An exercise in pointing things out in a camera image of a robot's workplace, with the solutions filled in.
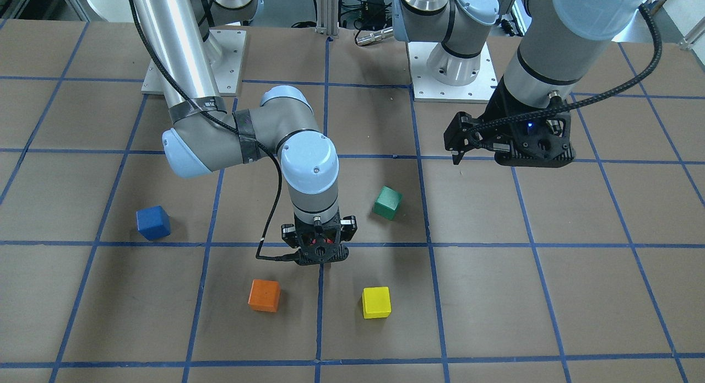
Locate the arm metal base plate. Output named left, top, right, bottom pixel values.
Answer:
left=141, top=29, right=247, bottom=97
left=407, top=42, right=499, bottom=104

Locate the silver metal cylinder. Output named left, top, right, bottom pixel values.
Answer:
left=355, top=26, right=394, bottom=46

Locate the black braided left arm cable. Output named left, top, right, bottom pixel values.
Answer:
left=468, top=3, right=661, bottom=137

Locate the black electronics box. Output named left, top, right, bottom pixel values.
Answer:
left=360, top=0, right=386, bottom=27

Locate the blue wooden block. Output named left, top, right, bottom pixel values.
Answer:
left=136, top=206, right=171, bottom=241

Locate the green wooden block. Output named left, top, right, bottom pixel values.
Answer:
left=372, top=186, right=403, bottom=220

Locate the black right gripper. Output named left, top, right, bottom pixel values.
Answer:
left=280, top=214, right=357, bottom=266

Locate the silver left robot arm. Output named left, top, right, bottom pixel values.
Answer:
left=392, top=0, right=663, bottom=169

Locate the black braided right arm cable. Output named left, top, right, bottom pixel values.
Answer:
left=124, top=0, right=301, bottom=261

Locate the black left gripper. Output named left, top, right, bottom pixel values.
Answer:
left=444, top=82, right=575, bottom=169

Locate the aluminium frame post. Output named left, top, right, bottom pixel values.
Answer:
left=315, top=0, right=340, bottom=39

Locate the orange wooden block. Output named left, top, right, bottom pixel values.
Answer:
left=247, top=278, right=280, bottom=312

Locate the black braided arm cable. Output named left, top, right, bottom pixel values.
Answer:
left=124, top=0, right=301, bottom=261
left=468, top=3, right=661, bottom=137

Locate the yellow wooden block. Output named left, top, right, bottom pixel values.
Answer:
left=362, top=286, right=391, bottom=319

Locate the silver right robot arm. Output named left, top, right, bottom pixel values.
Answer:
left=128, top=0, right=357, bottom=266

